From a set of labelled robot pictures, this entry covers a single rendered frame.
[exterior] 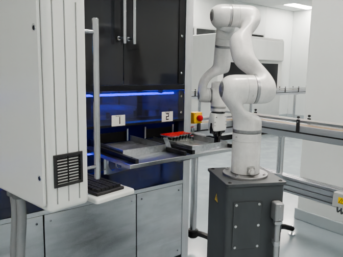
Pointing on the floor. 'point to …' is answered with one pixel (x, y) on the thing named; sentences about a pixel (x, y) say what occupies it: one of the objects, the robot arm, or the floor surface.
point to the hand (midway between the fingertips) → (217, 139)
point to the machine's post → (185, 125)
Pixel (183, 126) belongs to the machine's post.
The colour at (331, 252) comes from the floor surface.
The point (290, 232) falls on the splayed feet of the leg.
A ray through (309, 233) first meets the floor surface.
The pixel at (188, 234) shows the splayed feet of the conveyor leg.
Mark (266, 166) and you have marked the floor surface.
